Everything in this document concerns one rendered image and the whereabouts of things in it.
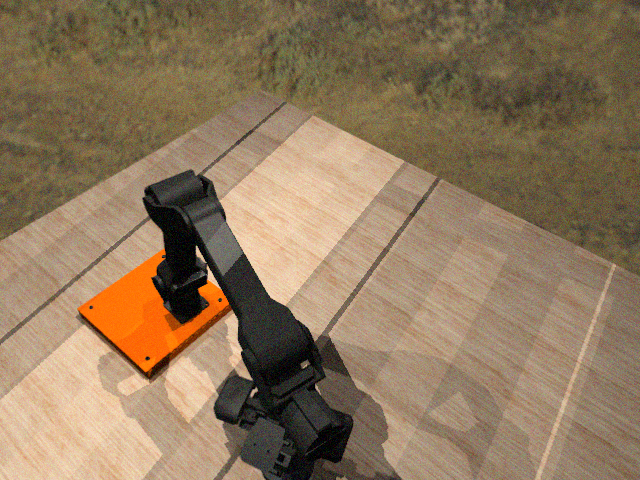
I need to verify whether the dark grey round pedestal with shaft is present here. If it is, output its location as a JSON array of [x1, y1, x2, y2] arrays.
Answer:
[[262, 451, 314, 480]]

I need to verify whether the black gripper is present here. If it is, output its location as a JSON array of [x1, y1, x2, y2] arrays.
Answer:
[[214, 374, 353, 463]]

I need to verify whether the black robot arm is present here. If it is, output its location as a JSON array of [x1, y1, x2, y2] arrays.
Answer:
[[142, 169, 346, 478]]

